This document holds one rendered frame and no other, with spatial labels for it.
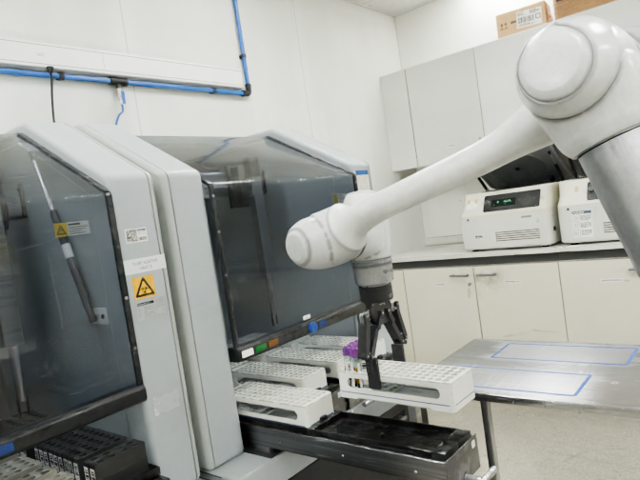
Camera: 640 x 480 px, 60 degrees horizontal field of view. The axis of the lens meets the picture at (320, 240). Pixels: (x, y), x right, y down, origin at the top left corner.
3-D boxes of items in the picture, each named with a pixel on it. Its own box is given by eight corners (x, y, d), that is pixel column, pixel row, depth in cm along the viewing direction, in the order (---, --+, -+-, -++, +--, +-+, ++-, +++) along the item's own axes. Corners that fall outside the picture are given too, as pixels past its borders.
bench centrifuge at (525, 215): (463, 252, 350) (449, 151, 346) (503, 239, 396) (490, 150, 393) (552, 247, 313) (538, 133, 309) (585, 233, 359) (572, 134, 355)
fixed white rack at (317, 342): (298, 360, 189) (296, 343, 188) (317, 351, 196) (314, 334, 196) (370, 367, 170) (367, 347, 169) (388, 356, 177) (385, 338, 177)
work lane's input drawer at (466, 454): (213, 442, 146) (208, 410, 145) (251, 422, 156) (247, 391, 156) (472, 506, 99) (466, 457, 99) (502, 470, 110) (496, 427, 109)
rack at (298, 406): (224, 416, 145) (220, 393, 144) (251, 403, 152) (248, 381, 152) (309, 432, 125) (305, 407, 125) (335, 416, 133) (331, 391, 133)
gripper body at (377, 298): (377, 287, 120) (384, 329, 120) (398, 279, 126) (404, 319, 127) (350, 288, 125) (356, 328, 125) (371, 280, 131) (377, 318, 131)
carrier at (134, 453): (145, 467, 116) (140, 439, 116) (150, 469, 115) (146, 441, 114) (92, 494, 107) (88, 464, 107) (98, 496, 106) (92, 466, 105)
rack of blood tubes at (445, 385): (339, 396, 130) (336, 370, 130) (364, 382, 138) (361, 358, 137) (454, 413, 111) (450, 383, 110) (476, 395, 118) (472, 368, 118)
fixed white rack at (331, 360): (268, 374, 177) (264, 356, 177) (289, 365, 185) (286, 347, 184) (340, 383, 158) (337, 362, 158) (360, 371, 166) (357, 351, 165)
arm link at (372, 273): (399, 254, 125) (402, 280, 126) (367, 256, 131) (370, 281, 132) (376, 261, 119) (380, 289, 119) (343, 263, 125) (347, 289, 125)
